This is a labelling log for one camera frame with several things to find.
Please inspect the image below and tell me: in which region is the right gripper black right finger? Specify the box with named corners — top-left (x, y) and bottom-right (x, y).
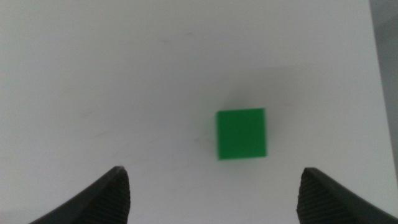
top-left (296, 167), bottom-right (398, 224)

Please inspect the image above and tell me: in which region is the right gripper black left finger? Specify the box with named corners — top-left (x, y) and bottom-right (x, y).
top-left (29, 166), bottom-right (131, 224)

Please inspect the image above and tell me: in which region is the green cube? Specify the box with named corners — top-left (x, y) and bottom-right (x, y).
top-left (215, 107), bottom-right (268, 161)

